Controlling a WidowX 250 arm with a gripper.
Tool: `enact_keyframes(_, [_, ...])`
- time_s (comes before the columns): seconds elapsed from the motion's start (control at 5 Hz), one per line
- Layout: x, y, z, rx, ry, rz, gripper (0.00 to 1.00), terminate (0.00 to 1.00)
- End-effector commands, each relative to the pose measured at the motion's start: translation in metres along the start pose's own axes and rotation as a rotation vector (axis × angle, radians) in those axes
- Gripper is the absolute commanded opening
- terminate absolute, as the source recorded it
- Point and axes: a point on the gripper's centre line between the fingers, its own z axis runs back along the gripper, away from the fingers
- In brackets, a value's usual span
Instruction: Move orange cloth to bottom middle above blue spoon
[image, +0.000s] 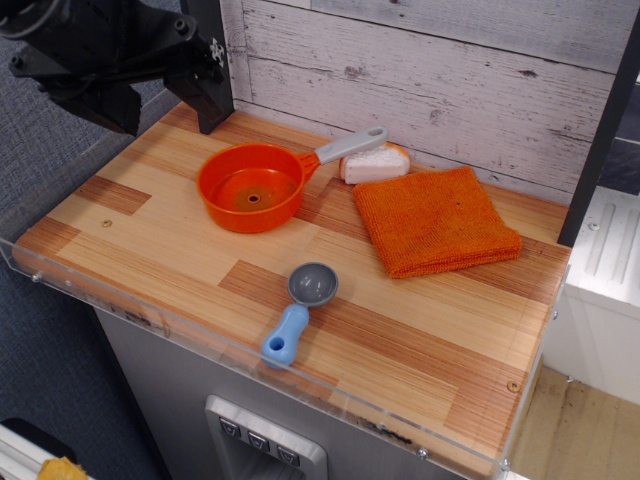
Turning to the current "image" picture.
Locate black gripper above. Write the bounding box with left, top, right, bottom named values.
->
left=1, top=1, right=224, bottom=136

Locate orange toy pot grey handle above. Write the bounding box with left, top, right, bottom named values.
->
left=196, top=126, right=389, bottom=233

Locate blue grey toy spoon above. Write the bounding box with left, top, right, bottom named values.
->
left=261, top=262, right=339, bottom=370

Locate orange cloth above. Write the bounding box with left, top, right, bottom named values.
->
left=353, top=167, right=523, bottom=279

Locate clear acrylic table guard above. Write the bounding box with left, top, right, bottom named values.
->
left=0, top=69, right=571, bottom=480

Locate white orange cheese wedge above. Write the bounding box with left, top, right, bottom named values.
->
left=339, top=142, right=410, bottom=185

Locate grey cabinet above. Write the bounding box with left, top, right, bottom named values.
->
left=98, top=310, right=505, bottom=479

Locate silver button control panel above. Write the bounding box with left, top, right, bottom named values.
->
left=205, top=395, right=329, bottom=480

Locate yellow tape piece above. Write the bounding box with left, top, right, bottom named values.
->
left=36, top=457, right=89, bottom=480

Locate white ridged appliance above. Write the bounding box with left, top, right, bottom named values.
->
left=543, top=187, right=639, bottom=404

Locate black left frame post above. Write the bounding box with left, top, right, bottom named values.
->
left=180, top=0, right=234, bottom=135

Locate black frame post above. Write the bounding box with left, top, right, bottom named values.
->
left=180, top=0, right=234, bottom=135
left=557, top=0, right=640, bottom=249

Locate black right frame post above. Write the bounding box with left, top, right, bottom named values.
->
left=557, top=0, right=640, bottom=249

